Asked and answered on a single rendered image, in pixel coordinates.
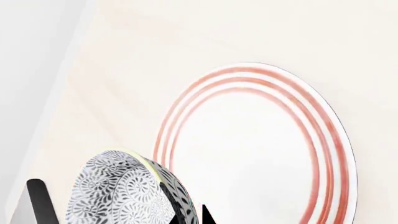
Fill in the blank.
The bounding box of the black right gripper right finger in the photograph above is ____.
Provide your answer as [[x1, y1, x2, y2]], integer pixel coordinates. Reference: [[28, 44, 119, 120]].
[[170, 203, 220, 224]]

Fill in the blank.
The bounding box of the white plate with red rings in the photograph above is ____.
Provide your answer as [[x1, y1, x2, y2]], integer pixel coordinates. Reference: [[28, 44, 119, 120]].
[[152, 62, 358, 224]]

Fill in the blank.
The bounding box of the black white patterned bowl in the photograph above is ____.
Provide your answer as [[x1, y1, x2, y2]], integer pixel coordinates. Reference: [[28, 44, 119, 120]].
[[65, 148, 199, 224]]

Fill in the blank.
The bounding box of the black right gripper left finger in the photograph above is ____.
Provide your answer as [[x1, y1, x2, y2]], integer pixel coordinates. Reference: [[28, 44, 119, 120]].
[[25, 178, 60, 224]]

